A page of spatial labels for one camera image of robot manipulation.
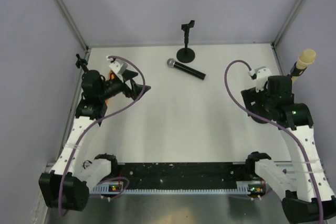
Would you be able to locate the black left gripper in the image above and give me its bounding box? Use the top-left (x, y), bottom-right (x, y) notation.
top-left (98, 69), bottom-right (150, 101)

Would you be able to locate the orange microphone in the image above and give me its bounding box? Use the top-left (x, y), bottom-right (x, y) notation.
top-left (104, 71), bottom-right (115, 104)

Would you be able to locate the black microphone silver grille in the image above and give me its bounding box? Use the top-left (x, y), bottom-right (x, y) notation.
top-left (167, 58), bottom-right (206, 80)

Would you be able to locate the black microphone stand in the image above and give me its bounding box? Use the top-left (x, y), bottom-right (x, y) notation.
top-left (249, 74), bottom-right (313, 130)
top-left (176, 20), bottom-right (195, 63)
top-left (75, 54), bottom-right (89, 73)

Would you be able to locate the beige microphone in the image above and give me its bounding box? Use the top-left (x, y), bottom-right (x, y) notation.
top-left (290, 49), bottom-right (316, 84)

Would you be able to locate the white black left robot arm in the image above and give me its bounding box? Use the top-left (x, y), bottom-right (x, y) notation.
top-left (38, 64), bottom-right (150, 217)

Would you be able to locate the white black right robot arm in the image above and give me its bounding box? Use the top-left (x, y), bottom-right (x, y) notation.
top-left (241, 76), bottom-right (335, 223)

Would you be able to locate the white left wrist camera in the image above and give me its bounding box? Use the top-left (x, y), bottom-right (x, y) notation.
top-left (107, 56), bottom-right (128, 76)

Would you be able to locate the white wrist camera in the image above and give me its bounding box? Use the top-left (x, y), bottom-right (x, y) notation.
top-left (107, 56), bottom-right (128, 76)
top-left (248, 66), bottom-right (272, 93)

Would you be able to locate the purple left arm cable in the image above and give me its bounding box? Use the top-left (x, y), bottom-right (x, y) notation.
top-left (57, 55), bottom-right (146, 217)

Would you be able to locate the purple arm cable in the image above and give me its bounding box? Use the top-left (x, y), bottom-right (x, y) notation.
top-left (224, 60), bottom-right (324, 224)
top-left (57, 55), bottom-right (146, 217)

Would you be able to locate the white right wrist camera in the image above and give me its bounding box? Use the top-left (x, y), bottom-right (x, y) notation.
top-left (248, 66), bottom-right (272, 93)

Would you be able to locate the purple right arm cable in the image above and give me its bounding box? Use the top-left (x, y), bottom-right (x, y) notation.
top-left (224, 60), bottom-right (324, 224)

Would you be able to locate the grey slotted cable duct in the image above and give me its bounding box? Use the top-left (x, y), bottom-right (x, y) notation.
top-left (90, 182), bottom-right (267, 196)

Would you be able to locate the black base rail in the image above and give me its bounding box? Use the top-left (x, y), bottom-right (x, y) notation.
top-left (109, 162), bottom-right (261, 190)

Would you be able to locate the aluminium frame post left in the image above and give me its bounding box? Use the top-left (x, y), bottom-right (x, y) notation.
top-left (54, 0), bottom-right (89, 52)

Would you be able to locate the aluminium frame post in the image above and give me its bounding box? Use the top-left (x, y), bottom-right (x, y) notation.
top-left (271, 0), bottom-right (306, 48)
top-left (54, 0), bottom-right (89, 52)

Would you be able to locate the aluminium frame post right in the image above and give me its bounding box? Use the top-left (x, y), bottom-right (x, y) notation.
top-left (271, 0), bottom-right (306, 48)

